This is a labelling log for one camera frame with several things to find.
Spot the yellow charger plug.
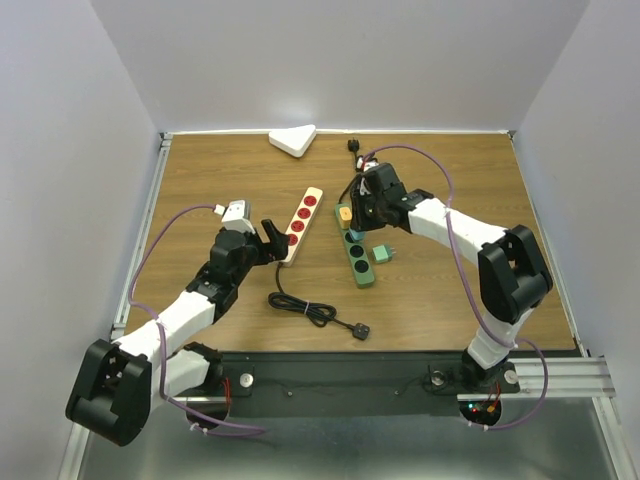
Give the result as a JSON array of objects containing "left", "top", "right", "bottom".
[{"left": 337, "top": 206, "right": 352, "bottom": 229}]

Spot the teal charger plug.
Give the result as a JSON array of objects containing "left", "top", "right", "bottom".
[{"left": 349, "top": 229, "right": 365, "bottom": 242}]

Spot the green charger plug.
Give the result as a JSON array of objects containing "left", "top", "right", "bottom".
[{"left": 371, "top": 244, "right": 395, "bottom": 264}]

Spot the green black power strip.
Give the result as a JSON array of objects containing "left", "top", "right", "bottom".
[{"left": 334, "top": 203, "right": 375, "bottom": 289}]

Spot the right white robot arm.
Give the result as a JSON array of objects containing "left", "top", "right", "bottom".
[{"left": 349, "top": 158, "right": 553, "bottom": 390}]

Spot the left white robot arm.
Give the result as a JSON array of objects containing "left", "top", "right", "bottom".
[{"left": 65, "top": 219, "right": 289, "bottom": 446}]

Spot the cream red power strip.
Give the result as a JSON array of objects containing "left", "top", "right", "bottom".
[{"left": 280, "top": 187, "right": 324, "bottom": 267}]

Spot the white triangular device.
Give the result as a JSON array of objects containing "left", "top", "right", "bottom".
[{"left": 268, "top": 124, "right": 317, "bottom": 158}]

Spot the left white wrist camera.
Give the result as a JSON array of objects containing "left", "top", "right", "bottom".
[{"left": 213, "top": 199, "right": 255, "bottom": 234}]

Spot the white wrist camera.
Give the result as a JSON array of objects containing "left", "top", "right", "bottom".
[
  {"left": 356, "top": 157, "right": 379, "bottom": 196},
  {"left": 213, "top": 199, "right": 255, "bottom": 234}
]

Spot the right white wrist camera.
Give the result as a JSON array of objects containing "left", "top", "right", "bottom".
[{"left": 356, "top": 157, "right": 379, "bottom": 196}]

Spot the black cord of green strip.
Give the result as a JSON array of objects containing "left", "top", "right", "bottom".
[{"left": 339, "top": 139, "right": 366, "bottom": 206}]

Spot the black cord of cream strip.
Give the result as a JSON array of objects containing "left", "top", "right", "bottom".
[{"left": 267, "top": 261, "right": 373, "bottom": 342}]

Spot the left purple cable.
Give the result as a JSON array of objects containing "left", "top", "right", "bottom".
[{"left": 128, "top": 203, "right": 269, "bottom": 437}]

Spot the purple cable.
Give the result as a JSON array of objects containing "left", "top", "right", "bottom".
[
  {"left": 128, "top": 203, "right": 269, "bottom": 437},
  {"left": 362, "top": 144, "right": 549, "bottom": 433}
]

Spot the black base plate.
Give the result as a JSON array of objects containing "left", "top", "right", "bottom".
[{"left": 164, "top": 351, "right": 521, "bottom": 420}]

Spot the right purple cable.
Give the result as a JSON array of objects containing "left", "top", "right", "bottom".
[{"left": 362, "top": 144, "right": 549, "bottom": 433}]

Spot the aluminium frame rail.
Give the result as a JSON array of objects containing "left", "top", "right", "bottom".
[{"left": 58, "top": 132, "right": 174, "bottom": 479}]

